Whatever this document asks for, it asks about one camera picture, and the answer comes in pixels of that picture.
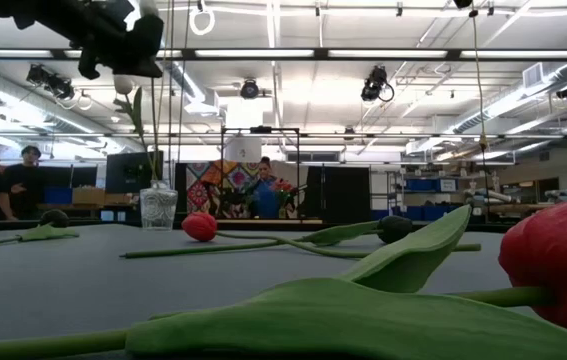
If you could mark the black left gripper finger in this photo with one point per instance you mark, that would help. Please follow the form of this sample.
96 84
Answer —
140 50

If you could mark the red artificial tulip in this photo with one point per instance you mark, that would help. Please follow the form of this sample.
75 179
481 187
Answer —
199 226
553 260

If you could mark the dark artificial tulip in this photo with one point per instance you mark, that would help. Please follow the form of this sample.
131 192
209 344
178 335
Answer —
55 218

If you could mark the pink tulip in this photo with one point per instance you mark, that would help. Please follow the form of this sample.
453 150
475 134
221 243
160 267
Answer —
393 229

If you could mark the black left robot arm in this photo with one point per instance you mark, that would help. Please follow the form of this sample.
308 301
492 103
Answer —
13 7

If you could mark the clear glass vase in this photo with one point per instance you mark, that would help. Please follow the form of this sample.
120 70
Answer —
158 207

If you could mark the black monitor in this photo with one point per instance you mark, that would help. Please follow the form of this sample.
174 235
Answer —
128 172

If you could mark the white hanging box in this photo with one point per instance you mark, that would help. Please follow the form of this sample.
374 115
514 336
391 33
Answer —
243 150

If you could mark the colourful patterned quilt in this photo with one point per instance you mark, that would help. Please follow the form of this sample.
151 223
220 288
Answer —
198 192

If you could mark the cardboard box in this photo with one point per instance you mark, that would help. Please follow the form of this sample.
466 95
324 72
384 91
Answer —
88 195

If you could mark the orange flower bouquet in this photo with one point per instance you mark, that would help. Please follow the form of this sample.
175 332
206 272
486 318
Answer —
283 187

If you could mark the blue table mat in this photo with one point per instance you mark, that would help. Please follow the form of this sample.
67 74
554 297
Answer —
113 290

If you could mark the tall black panel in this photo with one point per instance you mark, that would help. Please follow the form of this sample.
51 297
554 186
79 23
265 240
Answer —
345 195

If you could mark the distant wooden work table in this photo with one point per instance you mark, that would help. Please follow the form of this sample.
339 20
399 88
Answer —
538 206

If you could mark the round black ceiling camera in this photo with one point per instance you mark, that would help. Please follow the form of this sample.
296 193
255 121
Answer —
249 90

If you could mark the black stand frame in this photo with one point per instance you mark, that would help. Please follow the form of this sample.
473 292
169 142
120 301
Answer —
263 129

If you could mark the black frame bar with lights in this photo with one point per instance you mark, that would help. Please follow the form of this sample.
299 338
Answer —
323 54

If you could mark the thin black ceiling rail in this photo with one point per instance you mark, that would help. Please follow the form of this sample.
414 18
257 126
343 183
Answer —
413 135

